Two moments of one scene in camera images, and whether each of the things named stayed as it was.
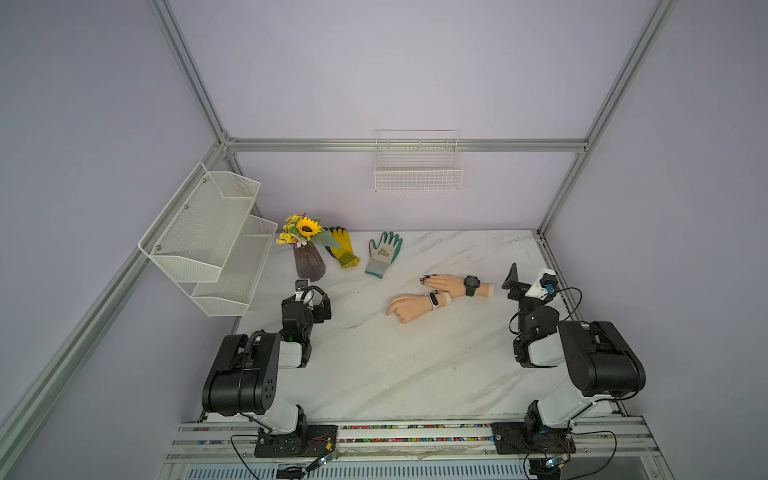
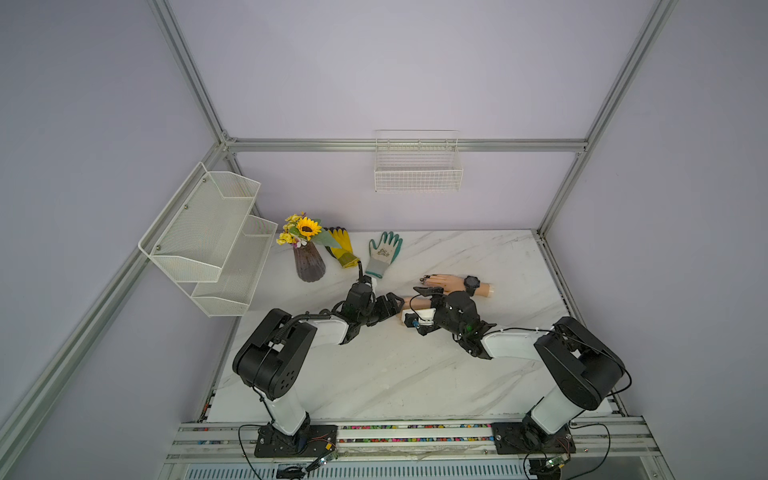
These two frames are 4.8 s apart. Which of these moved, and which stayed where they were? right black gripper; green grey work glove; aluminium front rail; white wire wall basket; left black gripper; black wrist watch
Moved: right black gripper; left black gripper
Stayed: green grey work glove; white wire wall basket; aluminium front rail; black wrist watch
